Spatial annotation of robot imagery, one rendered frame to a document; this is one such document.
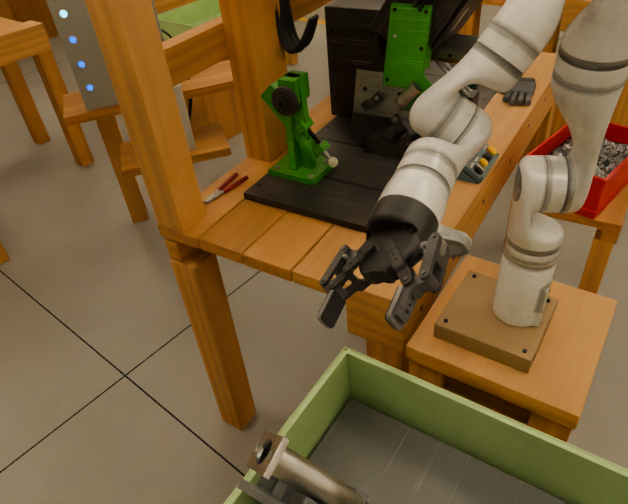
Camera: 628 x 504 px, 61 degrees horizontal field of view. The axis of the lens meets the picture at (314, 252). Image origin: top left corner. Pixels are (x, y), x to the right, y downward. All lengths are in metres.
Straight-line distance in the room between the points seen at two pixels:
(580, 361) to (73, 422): 1.77
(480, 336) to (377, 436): 0.27
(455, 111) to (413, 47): 0.85
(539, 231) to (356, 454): 0.48
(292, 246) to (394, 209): 0.71
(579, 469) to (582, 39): 0.57
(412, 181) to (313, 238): 0.71
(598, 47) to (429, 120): 0.22
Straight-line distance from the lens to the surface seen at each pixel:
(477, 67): 0.70
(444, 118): 0.69
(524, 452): 0.89
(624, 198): 1.67
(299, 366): 2.15
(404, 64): 1.55
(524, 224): 0.93
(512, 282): 1.02
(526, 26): 0.70
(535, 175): 0.90
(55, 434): 2.27
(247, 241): 1.31
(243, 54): 1.51
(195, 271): 1.46
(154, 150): 1.28
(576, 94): 0.81
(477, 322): 1.08
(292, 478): 0.56
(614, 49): 0.78
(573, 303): 1.22
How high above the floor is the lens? 1.66
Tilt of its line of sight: 39 degrees down
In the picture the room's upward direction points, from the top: 6 degrees counter-clockwise
